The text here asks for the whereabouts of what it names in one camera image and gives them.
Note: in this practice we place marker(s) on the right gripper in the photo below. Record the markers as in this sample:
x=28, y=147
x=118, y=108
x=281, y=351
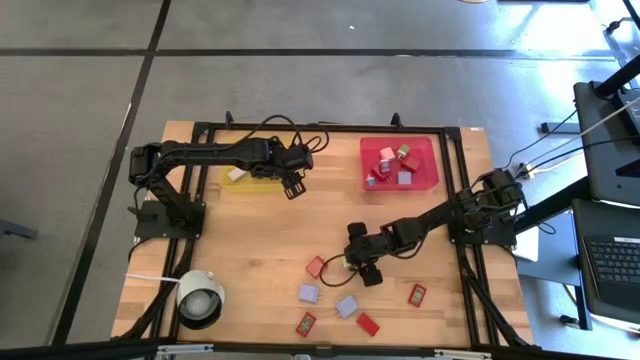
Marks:
x=372, y=247

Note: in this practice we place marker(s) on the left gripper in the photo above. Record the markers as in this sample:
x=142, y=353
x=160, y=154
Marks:
x=292, y=159

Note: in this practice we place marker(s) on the green white wall charger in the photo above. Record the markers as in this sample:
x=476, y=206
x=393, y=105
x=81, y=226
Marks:
x=350, y=265

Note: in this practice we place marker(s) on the red digital clock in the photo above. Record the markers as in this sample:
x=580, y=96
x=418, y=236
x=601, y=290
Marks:
x=417, y=295
x=306, y=325

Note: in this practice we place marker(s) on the red rectangular device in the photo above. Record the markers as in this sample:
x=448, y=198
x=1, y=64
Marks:
x=367, y=324

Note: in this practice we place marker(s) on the small blue wall charger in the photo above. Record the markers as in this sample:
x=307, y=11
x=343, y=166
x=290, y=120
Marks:
x=371, y=180

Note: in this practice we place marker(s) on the pink white wall charger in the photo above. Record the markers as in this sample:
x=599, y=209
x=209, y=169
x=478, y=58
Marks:
x=387, y=152

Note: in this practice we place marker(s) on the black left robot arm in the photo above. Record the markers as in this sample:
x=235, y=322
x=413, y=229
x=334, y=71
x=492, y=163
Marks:
x=200, y=152

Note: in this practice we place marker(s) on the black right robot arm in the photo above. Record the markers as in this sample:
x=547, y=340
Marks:
x=440, y=217

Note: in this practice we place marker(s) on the yellow plastic bin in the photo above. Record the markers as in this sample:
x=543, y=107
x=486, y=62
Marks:
x=250, y=186

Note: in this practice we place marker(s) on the pink-red plastic bin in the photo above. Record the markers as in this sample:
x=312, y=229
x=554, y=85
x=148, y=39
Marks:
x=425, y=180

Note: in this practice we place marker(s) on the white paper sheet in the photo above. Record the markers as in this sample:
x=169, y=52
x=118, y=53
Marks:
x=527, y=247

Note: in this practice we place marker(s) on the white power strip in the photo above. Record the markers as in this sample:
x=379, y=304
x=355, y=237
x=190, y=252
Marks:
x=526, y=170

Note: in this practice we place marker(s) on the black support beam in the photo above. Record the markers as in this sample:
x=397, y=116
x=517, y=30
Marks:
x=555, y=202

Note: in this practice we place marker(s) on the dark grey laptop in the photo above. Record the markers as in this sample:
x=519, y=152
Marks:
x=615, y=260

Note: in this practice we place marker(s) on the grey side table top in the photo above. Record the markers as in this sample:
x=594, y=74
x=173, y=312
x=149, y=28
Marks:
x=600, y=165

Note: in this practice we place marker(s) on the tan round object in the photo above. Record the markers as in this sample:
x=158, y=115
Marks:
x=472, y=1

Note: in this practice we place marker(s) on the black stand crossbar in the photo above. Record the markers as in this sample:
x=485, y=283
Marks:
x=75, y=347

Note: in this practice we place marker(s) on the dark chair leg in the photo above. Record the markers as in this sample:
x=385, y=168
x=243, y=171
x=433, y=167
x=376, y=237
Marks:
x=15, y=230

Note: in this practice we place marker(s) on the black diagonal pole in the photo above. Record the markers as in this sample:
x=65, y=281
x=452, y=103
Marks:
x=617, y=80

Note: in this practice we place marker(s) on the black chair base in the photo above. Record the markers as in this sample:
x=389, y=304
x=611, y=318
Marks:
x=611, y=26

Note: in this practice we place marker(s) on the black aluminium table frame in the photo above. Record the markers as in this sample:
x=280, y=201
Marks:
x=350, y=128

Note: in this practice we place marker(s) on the black frame clamp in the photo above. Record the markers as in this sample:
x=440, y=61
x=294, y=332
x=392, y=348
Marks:
x=396, y=120
x=229, y=119

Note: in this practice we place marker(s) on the silver metal bracket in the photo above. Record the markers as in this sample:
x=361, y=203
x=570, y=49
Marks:
x=462, y=354
x=185, y=348

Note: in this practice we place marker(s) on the black floor bracket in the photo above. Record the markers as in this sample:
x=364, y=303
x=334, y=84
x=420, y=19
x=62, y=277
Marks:
x=560, y=128

